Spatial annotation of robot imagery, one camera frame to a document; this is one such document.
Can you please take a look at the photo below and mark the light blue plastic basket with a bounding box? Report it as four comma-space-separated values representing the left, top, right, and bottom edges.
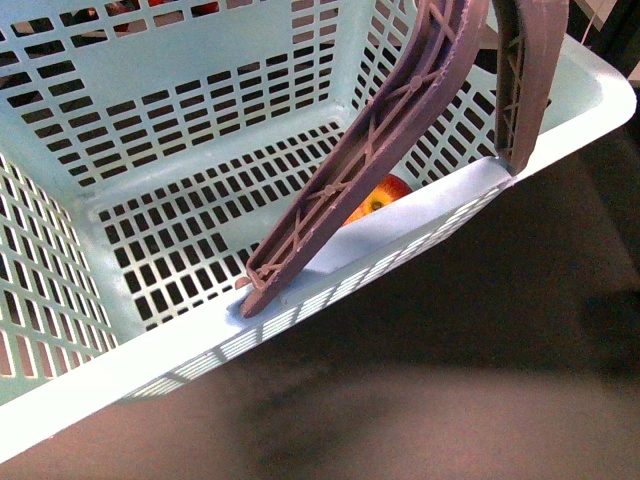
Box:
0, 0, 637, 466

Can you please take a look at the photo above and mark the brown basket handle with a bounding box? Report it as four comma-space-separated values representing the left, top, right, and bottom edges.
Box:
493, 0, 569, 175
240, 1, 489, 318

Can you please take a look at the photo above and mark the red yellow apple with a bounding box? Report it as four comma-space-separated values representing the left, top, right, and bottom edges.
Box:
343, 174, 412, 226

